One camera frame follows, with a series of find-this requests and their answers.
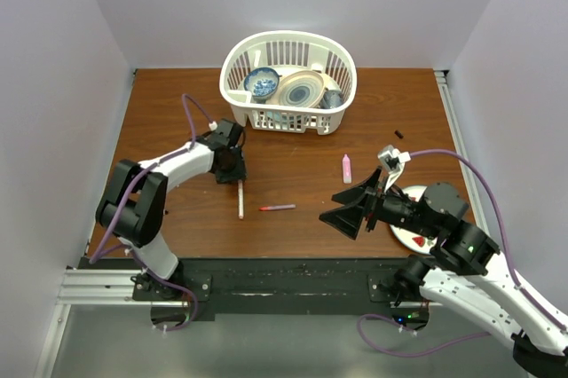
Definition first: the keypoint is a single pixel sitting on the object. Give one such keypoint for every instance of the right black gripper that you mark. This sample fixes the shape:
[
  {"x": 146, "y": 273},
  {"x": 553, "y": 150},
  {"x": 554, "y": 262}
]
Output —
[{"x": 347, "y": 218}]

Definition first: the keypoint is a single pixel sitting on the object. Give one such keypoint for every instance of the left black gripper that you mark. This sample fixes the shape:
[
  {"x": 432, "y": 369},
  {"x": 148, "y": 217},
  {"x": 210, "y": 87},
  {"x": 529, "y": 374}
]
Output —
[{"x": 239, "y": 172}]

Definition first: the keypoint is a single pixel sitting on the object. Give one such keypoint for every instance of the white pink pen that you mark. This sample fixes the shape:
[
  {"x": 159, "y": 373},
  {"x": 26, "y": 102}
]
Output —
[{"x": 240, "y": 200}]

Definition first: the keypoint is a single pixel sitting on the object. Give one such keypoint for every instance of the red purple pen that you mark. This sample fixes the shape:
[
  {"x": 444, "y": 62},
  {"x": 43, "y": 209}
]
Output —
[{"x": 277, "y": 207}]

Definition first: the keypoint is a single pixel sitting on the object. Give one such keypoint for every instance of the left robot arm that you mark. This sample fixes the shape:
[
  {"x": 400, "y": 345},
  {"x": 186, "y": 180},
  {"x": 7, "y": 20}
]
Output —
[{"x": 133, "y": 203}]

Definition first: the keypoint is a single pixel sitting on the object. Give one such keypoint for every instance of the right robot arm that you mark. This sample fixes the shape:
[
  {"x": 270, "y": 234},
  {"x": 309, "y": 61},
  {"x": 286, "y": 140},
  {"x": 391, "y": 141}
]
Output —
[{"x": 466, "y": 271}]

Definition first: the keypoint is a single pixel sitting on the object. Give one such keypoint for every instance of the watermelon pattern plate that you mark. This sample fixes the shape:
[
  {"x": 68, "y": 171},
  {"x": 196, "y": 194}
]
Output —
[{"x": 413, "y": 241}]

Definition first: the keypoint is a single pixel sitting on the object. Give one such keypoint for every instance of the blue patterned bowl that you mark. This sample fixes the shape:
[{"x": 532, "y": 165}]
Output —
[{"x": 262, "y": 83}]

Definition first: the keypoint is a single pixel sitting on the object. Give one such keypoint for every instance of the beige blue plate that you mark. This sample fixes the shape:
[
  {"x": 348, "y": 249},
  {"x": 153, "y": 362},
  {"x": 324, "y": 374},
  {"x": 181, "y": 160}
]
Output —
[{"x": 299, "y": 89}]

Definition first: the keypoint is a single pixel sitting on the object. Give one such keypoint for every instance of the dark blue cup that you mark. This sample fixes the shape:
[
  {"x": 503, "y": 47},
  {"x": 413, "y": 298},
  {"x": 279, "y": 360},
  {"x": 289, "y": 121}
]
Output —
[{"x": 331, "y": 99}]

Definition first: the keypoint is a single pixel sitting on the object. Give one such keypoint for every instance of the white plastic basket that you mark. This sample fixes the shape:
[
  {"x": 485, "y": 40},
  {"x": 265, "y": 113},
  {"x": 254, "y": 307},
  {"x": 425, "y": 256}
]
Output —
[{"x": 288, "y": 51}]

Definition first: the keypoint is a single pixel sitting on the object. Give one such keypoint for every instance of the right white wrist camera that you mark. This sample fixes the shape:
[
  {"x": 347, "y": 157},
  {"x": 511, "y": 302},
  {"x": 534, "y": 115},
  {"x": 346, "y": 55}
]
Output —
[{"x": 393, "y": 163}]

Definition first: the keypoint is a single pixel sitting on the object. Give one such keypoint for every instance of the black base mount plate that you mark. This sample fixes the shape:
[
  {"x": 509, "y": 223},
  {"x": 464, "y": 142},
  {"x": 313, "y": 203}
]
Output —
[{"x": 302, "y": 286}]

